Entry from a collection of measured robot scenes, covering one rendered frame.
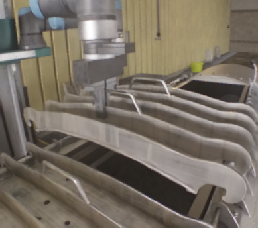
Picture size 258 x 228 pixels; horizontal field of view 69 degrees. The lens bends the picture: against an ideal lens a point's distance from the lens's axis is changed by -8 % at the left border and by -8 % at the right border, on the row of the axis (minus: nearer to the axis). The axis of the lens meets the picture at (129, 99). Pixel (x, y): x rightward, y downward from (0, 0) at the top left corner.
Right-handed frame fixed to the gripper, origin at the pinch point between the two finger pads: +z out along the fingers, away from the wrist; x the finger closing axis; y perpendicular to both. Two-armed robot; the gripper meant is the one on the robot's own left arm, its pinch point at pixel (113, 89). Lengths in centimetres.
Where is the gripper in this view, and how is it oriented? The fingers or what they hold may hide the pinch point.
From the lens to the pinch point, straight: 81.0
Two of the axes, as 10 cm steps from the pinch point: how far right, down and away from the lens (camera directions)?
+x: 5.6, -2.6, 7.8
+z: 0.3, 9.5, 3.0
